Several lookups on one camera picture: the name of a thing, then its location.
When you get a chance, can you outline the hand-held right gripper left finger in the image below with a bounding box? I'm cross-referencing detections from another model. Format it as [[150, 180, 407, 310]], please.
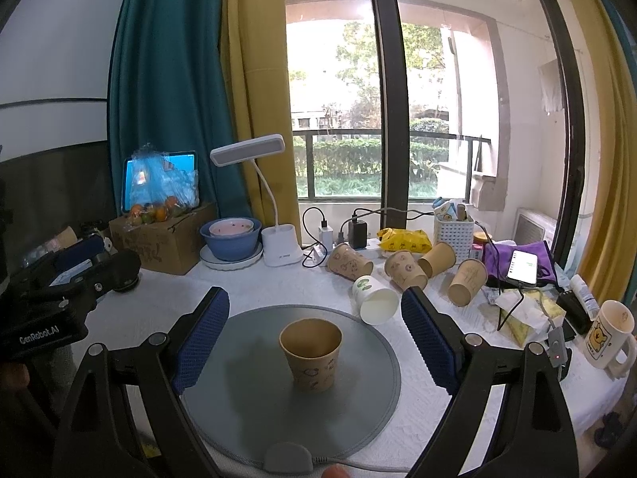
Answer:
[[52, 286, 231, 478]]

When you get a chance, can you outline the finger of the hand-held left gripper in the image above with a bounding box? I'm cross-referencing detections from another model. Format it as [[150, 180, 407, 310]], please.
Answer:
[[52, 235, 109, 276], [64, 249, 143, 304]]

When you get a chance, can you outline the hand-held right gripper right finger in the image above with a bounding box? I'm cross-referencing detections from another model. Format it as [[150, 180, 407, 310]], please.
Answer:
[[401, 288, 580, 478]]

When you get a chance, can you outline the brown printed paper cup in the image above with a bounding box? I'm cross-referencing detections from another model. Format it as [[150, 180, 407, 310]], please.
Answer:
[[447, 259, 488, 308], [279, 319, 344, 393], [418, 242, 457, 280], [384, 250, 429, 292], [326, 242, 374, 280]]

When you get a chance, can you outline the white paper cup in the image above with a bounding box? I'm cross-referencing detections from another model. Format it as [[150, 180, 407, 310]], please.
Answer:
[[352, 275, 400, 325]]

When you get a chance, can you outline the person's left hand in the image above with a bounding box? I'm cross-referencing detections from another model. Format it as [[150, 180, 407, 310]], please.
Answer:
[[0, 361, 31, 393]]

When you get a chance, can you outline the cardboard box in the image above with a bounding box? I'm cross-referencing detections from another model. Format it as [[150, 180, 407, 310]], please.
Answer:
[[108, 202, 219, 276]]

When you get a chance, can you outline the grey round mat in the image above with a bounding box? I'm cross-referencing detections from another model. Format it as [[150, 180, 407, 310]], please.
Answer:
[[178, 306, 402, 475]]

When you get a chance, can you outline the white plate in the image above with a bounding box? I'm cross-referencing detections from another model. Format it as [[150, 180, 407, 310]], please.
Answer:
[[200, 243, 264, 272]]

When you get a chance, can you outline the plastic bag of oranges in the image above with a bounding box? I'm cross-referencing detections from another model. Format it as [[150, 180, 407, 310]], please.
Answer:
[[127, 143, 201, 226]]

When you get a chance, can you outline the blue bowl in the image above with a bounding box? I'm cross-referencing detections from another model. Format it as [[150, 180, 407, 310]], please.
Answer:
[[199, 217, 263, 262]]

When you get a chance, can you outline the yellow tissue pack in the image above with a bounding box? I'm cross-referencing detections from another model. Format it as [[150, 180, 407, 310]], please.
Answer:
[[490, 289, 567, 348]]

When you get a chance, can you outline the purple cloth bag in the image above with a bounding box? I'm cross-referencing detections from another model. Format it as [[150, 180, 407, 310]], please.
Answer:
[[483, 240, 558, 290]]

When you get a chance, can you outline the yellow snack bag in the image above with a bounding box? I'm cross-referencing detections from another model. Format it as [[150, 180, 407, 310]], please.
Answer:
[[376, 227, 433, 254]]

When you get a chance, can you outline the white perforated basket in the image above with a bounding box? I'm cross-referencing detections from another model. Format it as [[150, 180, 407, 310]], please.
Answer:
[[433, 213, 474, 261]]

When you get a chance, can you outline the jar with orange lid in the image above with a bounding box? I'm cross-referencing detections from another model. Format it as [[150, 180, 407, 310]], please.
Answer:
[[471, 231, 494, 261]]

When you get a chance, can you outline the white power strip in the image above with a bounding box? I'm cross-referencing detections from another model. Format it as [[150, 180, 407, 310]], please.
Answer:
[[301, 238, 394, 268]]

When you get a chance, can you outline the pink bowl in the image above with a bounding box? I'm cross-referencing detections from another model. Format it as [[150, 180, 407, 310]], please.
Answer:
[[209, 217, 256, 238]]

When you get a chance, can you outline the smartphone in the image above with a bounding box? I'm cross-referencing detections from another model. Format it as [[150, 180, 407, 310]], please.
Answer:
[[506, 249, 539, 288]]

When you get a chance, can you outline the white desk lamp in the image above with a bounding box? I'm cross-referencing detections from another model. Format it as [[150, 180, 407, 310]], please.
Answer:
[[209, 133, 304, 267]]

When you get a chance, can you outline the black charger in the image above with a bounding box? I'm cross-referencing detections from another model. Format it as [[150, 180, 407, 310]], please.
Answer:
[[347, 219, 369, 250]]

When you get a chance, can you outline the black box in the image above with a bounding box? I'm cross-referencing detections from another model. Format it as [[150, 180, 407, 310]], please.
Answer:
[[555, 290, 591, 335]]

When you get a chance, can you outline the outdoor air conditioner unit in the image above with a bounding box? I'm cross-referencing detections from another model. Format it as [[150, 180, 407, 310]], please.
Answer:
[[514, 207, 559, 261]]

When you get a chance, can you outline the white tube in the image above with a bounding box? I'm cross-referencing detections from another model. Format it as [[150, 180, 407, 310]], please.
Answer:
[[569, 274, 598, 320]]

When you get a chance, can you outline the white bear mug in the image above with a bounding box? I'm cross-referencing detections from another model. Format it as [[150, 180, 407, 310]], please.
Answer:
[[582, 300, 637, 379]]

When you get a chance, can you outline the teal curtain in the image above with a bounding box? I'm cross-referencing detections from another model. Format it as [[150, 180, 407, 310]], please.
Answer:
[[107, 0, 250, 222]]

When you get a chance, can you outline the black balcony railing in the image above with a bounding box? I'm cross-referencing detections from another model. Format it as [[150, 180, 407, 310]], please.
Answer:
[[292, 128, 494, 201]]

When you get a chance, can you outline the yellow curtain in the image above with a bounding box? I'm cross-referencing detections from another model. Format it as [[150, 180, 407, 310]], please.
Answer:
[[219, 0, 302, 247], [540, 0, 637, 292]]

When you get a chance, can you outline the hanging grey cloth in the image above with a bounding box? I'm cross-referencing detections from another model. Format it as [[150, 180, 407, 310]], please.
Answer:
[[537, 58, 567, 113]]

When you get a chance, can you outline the black phone cable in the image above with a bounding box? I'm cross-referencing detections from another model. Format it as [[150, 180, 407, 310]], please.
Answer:
[[473, 220, 526, 332]]

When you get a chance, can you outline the inline cable switch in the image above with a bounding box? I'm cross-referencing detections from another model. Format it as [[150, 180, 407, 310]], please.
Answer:
[[544, 326, 574, 383]]

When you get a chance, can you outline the black charger cable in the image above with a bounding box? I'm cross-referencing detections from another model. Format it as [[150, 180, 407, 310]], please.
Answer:
[[301, 206, 440, 261]]

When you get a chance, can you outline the black window frame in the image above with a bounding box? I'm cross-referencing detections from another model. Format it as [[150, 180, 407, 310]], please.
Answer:
[[364, 0, 415, 241]]

